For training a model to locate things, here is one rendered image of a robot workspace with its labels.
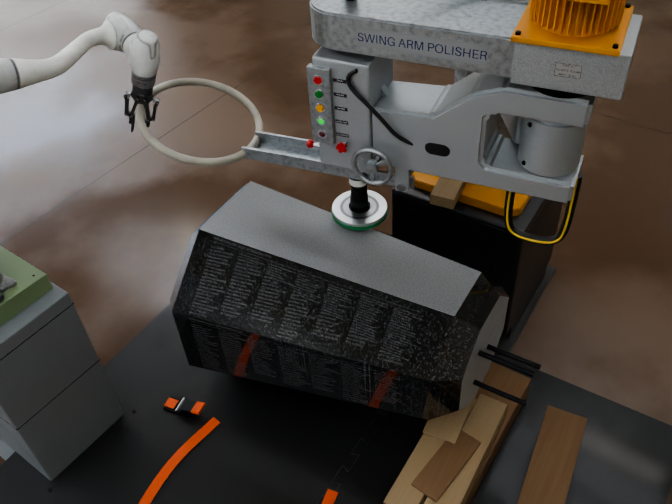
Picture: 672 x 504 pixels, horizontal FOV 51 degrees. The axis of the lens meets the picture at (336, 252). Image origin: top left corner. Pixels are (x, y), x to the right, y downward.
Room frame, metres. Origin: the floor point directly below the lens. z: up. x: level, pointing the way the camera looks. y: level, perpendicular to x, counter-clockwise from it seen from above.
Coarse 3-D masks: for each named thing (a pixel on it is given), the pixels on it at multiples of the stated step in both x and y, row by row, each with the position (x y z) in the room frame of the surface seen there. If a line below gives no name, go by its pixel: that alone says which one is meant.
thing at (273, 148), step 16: (272, 144) 2.29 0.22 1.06; (288, 144) 2.26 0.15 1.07; (304, 144) 2.23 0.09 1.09; (272, 160) 2.17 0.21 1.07; (288, 160) 2.14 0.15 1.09; (304, 160) 2.11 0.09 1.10; (320, 160) 2.09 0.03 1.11; (352, 176) 2.02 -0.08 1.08; (368, 176) 2.00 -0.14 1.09; (384, 176) 1.97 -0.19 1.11
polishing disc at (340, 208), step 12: (348, 192) 2.17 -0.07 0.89; (372, 192) 2.16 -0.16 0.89; (336, 204) 2.10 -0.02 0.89; (348, 204) 2.10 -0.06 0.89; (372, 204) 2.09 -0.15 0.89; (384, 204) 2.08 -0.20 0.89; (336, 216) 2.03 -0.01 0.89; (348, 216) 2.02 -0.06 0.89; (360, 216) 2.02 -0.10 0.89; (372, 216) 2.01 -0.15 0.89
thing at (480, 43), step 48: (336, 0) 2.08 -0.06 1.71; (384, 0) 2.05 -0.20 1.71; (432, 0) 2.03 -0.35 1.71; (480, 0) 2.00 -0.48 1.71; (336, 48) 1.98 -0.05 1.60; (384, 48) 1.91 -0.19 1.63; (432, 48) 1.85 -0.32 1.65; (480, 48) 1.79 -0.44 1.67; (528, 48) 1.71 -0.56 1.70; (624, 48) 1.64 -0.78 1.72; (576, 96) 1.69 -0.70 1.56
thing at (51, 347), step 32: (32, 320) 1.70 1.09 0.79; (64, 320) 1.77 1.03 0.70; (0, 352) 1.58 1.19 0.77; (32, 352) 1.66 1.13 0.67; (64, 352) 1.73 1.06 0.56; (0, 384) 1.54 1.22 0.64; (32, 384) 1.61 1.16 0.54; (64, 384) 1.69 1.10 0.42; (96, 384) 1.78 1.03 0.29; (0, 416) 1.58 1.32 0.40; (32, 416) 1.57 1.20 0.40; (64, 416) 1.64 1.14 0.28; (96, 416) 1.73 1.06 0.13; (0, 448) 1.69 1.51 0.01; (32, 448) 1.52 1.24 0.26; (64, 448) 1.60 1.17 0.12
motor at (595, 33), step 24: (552, 0) 1.71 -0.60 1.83; (576, 0) 1.63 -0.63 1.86; (600, 0) 1.60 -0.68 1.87; (624, 0) 1.71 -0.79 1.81; (528, 24) 1.78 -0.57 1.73; (552, 24) 1.72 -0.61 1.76; (576, 24) 1.67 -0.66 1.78; (600, 24) 1.68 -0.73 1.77; (624, 24) 1.74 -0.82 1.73; (576, 48) 1.65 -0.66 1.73; (600, 48) 1.62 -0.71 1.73
